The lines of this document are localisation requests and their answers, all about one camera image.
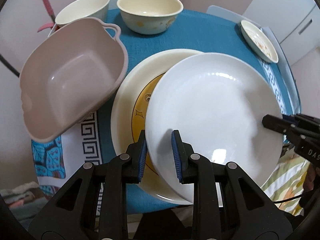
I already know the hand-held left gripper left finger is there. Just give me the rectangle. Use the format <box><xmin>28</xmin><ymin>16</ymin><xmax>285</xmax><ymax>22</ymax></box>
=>
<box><xmin>28</xmin><ymin>129</ymin><xmax>148</xmax><ymax>240</ymax></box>

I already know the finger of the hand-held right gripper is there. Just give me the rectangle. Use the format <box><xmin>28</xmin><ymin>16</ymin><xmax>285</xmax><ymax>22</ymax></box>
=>
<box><xmin>282</xmin><ymin>113</ymin><xmax>320</xmax><ymax>132</ymax></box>
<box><xmin>262</xmin><ymin>114</ymin><xmax>297</xmax><ymax>137</ymax></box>

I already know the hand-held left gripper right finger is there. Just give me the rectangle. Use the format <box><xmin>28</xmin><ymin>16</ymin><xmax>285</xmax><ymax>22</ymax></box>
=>
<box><xmin>171</xmin><ymin>129</ymin><xmax>293</xmax><ymax>240</ymax></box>

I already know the white round plate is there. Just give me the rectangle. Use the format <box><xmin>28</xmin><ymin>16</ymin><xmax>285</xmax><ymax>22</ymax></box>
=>
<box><xmin>145</xmin><ymin>52</ymin><xmax>285</xmax><ymax>203</ymax></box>

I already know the cream plate with yellow print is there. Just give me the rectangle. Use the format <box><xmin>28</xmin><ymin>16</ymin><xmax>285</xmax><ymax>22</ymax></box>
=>
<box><xmin>111</xmin><ymin>49</ymin><xmax>208</xmax><ymax>204</ymax></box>

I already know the pink square bowl with handles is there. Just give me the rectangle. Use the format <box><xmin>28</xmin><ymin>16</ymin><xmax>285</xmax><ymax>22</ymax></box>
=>
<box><xmin>19</xmin><ymin>17</ymin><xmax>129</xmax><ymax>143</ymax></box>

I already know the cream bowl with printed outside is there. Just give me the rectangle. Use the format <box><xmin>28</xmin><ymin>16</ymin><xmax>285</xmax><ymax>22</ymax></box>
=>
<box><xmin>117</xmin><ymin>0</ymin><xmax>184</xmax><ymax>34</ymax></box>

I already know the cream bowl with pale green outside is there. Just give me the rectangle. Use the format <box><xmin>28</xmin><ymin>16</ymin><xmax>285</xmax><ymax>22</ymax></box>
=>
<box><xmin>54</xmin><ymin>0</ymin><xmax>110</xmax><ymax>30</ymax></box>

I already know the striped blanket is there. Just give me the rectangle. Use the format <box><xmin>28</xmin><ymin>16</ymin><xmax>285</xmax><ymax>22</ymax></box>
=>
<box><xmin>260</xmin><ymin>145</ymin><xmax>313</xmax><ymax>215</ymax></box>

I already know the small printed plate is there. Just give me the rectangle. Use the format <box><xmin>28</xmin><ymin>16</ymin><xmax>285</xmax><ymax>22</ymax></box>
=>
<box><xmin>240</xmin><ymin>20</ymin><xmax>279</xmax><ymax>63</ymax></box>

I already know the white cabinet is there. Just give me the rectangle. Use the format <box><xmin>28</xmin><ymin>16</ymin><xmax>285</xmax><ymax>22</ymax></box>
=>
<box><xmin>244</xmin><ymin>0</ymin><xmax>318</xmax><ymax>68</ymax></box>

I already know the blue patterned cloth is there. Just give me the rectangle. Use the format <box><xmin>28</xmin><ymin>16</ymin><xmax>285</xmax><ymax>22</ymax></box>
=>
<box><xmin>31</xmin><ymin>9</ymin><xmax>300</xmax><ymax>214</ymax></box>

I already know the folded cloth pile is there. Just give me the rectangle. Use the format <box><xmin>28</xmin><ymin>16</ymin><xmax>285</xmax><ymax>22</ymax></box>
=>
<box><xmin>0</xmin><ymin>184</ymin><xmax>50</xmax><ymax>220</ymax></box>

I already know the black cable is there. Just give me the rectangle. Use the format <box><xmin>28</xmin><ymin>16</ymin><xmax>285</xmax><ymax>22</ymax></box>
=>
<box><xmin>272</xmin><ymin>192</ymin><xmax>304</xmax><ymax>203</ymax></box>

